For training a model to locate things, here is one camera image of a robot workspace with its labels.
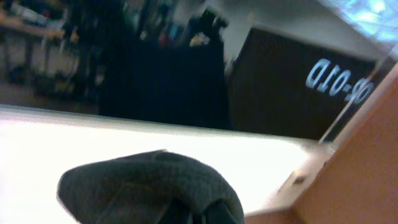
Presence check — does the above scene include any dark green t-shirt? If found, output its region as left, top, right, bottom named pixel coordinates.
left=57, top=150, right=244, bottom=223

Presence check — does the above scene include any black sign with letters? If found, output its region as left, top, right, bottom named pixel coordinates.
left=228, top=27, right=376, bottom=140

